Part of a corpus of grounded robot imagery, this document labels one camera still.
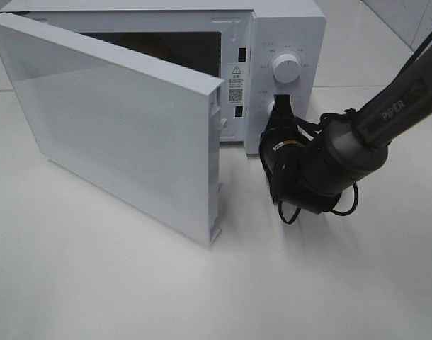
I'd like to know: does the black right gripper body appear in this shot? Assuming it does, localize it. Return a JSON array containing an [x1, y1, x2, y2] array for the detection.
[[259, 122, 308, 203]]

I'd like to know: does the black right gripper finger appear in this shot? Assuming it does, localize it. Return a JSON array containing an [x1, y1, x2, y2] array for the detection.
[[267, 94, 297, 128]]

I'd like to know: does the white timer knob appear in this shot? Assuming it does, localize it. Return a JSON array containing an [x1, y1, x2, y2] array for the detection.
[[267, 101, 275, 125]]

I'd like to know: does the white microwave door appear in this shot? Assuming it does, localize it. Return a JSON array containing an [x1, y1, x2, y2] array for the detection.
[[0, 13, 224, 246]]

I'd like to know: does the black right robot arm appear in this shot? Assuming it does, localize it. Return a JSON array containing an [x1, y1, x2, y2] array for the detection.
[[259, 46, 432, 214]]

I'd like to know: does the white upper power knob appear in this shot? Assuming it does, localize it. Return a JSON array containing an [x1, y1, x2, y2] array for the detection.
[[272, 51, 302, 84]]

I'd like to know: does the white microwave oven body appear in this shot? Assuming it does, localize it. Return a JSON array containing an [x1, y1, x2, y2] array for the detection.
[[0, 1, 326, 154]]

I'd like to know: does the black camera cable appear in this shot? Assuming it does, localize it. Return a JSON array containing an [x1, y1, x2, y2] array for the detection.
[[268, 17, 432, 226]]

